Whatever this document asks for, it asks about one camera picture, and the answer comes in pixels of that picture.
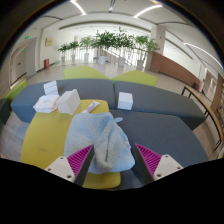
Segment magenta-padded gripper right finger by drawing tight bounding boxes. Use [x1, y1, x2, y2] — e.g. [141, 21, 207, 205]
[131, 143, 184, 186]

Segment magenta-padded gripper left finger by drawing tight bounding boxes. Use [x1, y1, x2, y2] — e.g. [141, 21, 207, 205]
[44, 144, 96, 187]

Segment light blue-grey towel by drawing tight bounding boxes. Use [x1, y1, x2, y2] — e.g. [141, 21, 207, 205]
[63, 111, 136, 175]

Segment crumpled white cloth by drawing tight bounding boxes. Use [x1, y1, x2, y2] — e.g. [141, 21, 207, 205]
[32, 94, 61, 115]

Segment large white box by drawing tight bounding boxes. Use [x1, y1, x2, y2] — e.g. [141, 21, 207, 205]
[55, 88, 82, 116]

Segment small white and red tube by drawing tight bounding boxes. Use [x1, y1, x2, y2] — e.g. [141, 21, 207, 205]
[82, 100, 101, 115]

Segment grey upholstered bench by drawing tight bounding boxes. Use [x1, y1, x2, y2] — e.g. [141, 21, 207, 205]
[10, 78, 117, 124]
[112, 80, 207, 132]

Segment white cube box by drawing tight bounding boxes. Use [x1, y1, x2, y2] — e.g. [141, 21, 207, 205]
[116, 91, 134, 111]

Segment small white ribbed box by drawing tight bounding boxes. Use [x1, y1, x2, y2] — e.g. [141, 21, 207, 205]
[43, 80, 60, 97]

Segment green upholstered bench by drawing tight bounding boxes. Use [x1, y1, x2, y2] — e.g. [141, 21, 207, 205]
[2, 78, 28, 103]
[62, 65, 111, 81]
[111, 69, 159, 88]

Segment brown wooden counter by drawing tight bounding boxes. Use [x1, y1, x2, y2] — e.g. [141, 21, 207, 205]
[149, 51, 202, 88]

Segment row of potted plants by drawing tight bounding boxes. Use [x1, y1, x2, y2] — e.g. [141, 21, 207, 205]
[57, 27, 161, 71]

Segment ceiling strip lights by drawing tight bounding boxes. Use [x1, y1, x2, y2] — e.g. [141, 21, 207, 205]
[69, 0, 224, 70]

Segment wooden bench with black frame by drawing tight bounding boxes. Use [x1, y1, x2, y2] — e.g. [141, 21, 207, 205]
[181, 84, 224, 152]

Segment yellow framed wall picture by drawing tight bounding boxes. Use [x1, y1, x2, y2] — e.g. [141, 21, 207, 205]
[44, 37, 54, 48]

